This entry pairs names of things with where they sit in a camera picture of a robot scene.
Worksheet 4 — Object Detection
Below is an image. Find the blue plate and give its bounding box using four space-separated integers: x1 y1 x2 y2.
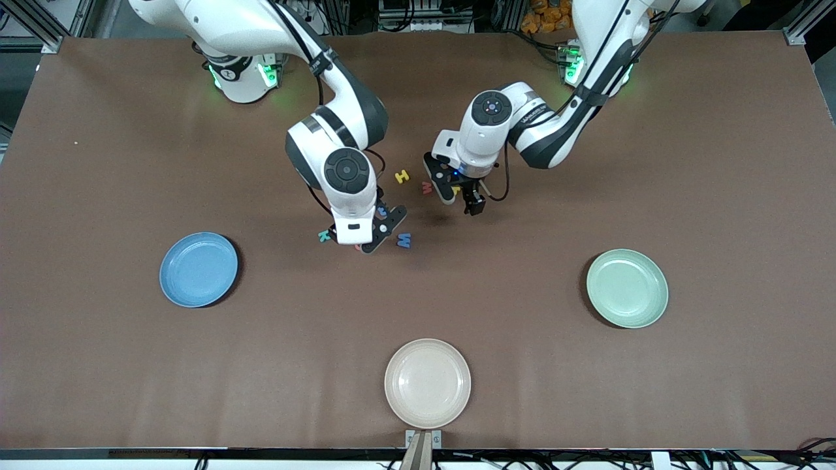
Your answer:
159 232 239 308

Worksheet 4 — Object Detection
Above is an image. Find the beige plate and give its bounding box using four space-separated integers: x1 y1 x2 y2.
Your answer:
384 338 472 430

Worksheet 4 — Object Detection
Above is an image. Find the green plate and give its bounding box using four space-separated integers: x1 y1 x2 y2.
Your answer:
586 249 669 329

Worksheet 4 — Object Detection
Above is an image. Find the white power strip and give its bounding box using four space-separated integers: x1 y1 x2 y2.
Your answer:
378 0 474 33

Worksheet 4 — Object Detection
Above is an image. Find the orange bag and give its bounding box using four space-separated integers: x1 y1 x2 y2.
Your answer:
521 0 579 35

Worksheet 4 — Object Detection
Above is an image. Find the brown table cover sheet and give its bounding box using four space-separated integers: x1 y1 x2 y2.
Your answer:
0 29 836 451

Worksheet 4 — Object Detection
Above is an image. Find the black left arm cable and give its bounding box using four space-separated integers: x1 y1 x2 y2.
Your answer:
485 0 673 203

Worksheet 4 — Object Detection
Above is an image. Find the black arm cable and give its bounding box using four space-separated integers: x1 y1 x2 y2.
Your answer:
268 0 387 219
485 0 673 203

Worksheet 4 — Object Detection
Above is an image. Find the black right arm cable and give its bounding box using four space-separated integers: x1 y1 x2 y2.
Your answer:
268 0 387 219

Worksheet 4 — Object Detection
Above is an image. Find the black table edge rail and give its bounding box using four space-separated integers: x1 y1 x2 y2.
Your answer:
0 447 836 460

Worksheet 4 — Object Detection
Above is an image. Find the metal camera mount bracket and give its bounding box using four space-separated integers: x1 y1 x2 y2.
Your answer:
405 430 443 470

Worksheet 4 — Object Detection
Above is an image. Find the aluminium frame post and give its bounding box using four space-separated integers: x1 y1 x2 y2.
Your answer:
782 0 825 46
0 0 99 54

